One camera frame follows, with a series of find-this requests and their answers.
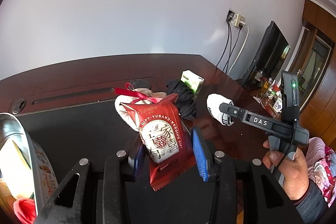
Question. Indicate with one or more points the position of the green white small box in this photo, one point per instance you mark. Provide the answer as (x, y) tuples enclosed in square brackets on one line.
[(193, 81)]

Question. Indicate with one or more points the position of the red wedding gift packet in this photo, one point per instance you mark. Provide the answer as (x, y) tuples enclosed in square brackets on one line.
[(167, 141)]

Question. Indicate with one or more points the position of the pink floral bedding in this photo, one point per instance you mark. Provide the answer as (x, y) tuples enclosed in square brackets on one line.
[(321, 167)]

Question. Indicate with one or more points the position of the black sock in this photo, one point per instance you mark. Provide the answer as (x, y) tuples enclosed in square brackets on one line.
[(185, 102)]

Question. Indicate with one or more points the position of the black monitor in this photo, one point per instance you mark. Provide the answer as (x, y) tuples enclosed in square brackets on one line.
[(269, 58)]

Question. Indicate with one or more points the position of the wooden door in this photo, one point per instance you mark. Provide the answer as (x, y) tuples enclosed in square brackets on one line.
[(310, 60)]

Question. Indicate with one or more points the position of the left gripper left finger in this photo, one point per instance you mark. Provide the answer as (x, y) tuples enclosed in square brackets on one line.
[(138, 158)]

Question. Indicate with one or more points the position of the wall power socket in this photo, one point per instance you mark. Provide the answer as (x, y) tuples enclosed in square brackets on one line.
[(236, 19)]

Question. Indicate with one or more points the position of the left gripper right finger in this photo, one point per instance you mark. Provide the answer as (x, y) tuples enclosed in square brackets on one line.
[(203, 156)]

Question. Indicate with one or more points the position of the grey white sock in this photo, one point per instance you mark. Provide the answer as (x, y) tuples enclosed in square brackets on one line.
[(213, 103)]

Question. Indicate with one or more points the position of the glass tea bottle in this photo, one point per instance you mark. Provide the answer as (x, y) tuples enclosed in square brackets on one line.
[(267, 84)]

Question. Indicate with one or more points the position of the round cookie tin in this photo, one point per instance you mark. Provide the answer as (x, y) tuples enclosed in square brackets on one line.
[(26, 171)]

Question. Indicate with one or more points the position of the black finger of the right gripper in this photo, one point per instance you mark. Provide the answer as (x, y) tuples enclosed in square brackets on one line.
[(234, 111)]

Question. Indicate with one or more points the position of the person right hand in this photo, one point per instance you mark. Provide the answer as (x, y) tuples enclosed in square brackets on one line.
[(296, 179)]

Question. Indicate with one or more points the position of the beige sock red ribbon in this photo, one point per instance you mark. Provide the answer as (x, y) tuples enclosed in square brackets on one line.
[(133, 95)]

